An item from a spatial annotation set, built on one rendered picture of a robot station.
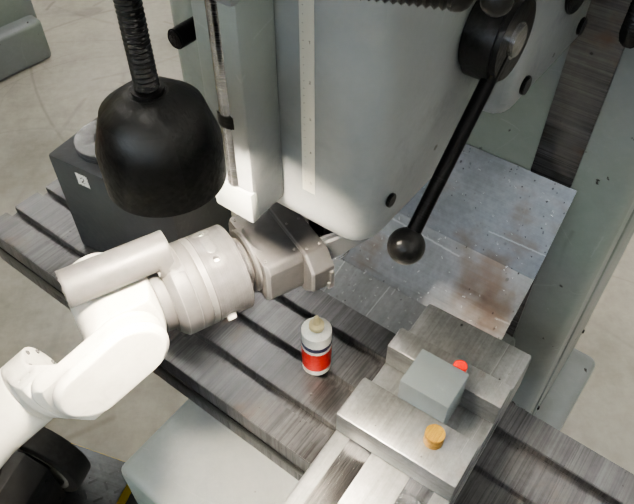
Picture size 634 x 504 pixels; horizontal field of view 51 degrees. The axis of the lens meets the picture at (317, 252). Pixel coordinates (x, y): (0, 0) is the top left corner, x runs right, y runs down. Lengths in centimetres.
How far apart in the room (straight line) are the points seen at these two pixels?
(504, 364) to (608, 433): 122
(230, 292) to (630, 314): 187
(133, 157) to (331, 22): 15
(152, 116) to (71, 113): 273
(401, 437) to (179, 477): 34
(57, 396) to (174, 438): 41
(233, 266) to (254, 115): 19
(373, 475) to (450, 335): 22
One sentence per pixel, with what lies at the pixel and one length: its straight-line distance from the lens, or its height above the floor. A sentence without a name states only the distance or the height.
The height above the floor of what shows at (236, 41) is 150.
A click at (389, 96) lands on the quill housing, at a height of 146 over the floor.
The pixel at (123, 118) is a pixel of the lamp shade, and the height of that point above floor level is 150.
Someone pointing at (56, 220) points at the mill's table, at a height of 93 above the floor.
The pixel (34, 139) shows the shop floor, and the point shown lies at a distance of 299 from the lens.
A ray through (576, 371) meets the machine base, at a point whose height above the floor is 20.
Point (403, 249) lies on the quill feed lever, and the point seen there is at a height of 134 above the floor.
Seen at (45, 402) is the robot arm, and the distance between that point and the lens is 61.
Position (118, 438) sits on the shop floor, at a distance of 199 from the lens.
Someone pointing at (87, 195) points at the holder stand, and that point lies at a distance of 101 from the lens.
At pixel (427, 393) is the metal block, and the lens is 75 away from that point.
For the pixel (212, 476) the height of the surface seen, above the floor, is 85.
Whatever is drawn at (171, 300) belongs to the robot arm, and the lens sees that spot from 61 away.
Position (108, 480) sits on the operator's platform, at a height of 40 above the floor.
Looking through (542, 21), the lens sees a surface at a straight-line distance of 62.
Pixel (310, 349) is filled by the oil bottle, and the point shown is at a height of 99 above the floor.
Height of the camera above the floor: 171
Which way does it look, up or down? 48 degrees down
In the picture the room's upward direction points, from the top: straight up
